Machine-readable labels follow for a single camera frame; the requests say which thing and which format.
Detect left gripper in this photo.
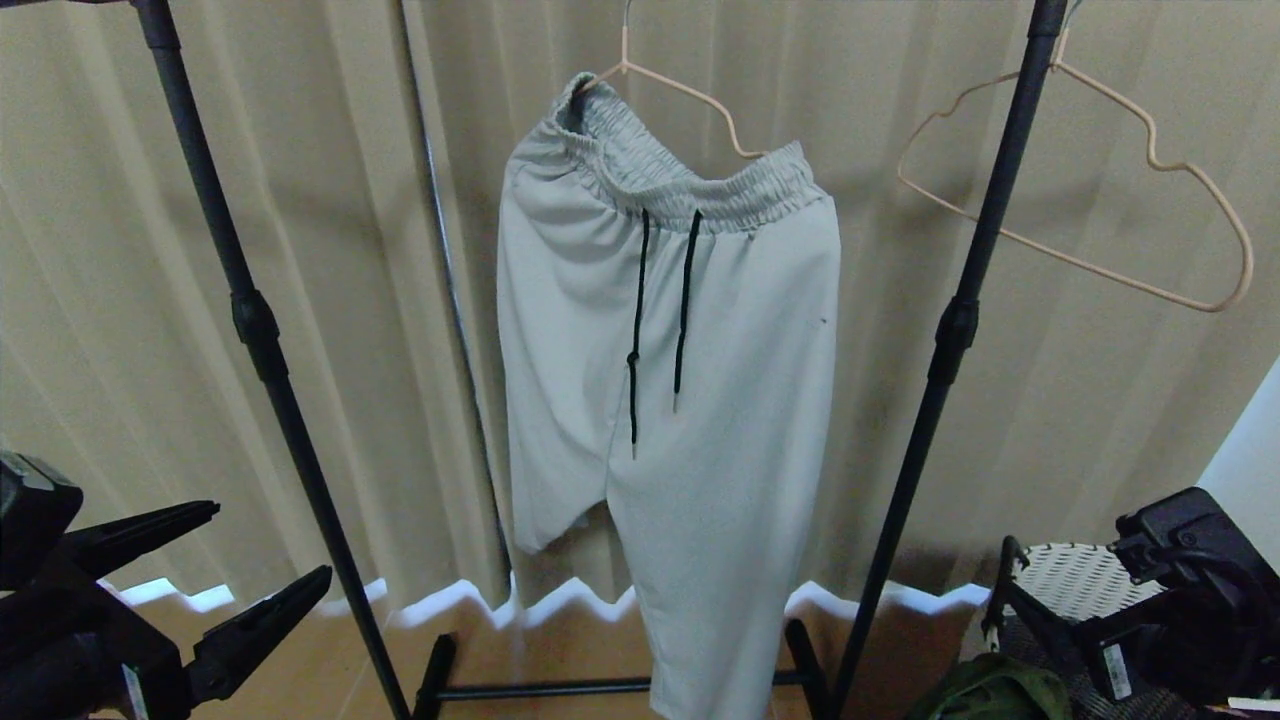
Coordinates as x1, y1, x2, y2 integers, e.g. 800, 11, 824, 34
0, 500, 333, 720

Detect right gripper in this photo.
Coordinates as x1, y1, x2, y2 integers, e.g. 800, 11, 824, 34
1003, 580, 1251, 713

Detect green long-sleeved shirt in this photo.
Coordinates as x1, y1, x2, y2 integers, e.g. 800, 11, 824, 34
905, 653, 1073, 720

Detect pale grey shorts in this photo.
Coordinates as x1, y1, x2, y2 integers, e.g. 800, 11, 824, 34
497, 72, 842, 720

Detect pink clothes hanger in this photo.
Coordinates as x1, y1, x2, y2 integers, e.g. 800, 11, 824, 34
575, 0, 769, 161
897, 0, 1255, 314

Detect white laundry basket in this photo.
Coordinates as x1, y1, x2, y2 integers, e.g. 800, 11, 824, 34
985, 537, 1201, 720

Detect black clothes rack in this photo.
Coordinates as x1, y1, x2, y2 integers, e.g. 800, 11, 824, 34
0, 0, 1071, 720

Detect beige curtain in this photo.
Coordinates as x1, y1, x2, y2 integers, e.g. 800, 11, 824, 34
0, 0, 1280, 621

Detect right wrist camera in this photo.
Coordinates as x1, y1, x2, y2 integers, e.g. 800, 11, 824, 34
1113, 487, 1259, 591

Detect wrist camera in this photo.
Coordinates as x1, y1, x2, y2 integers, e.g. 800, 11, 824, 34
0, 450, 84, 593
1113, 487, 1259, 591

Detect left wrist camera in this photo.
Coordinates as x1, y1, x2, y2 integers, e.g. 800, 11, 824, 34
0, 450, 84, 593

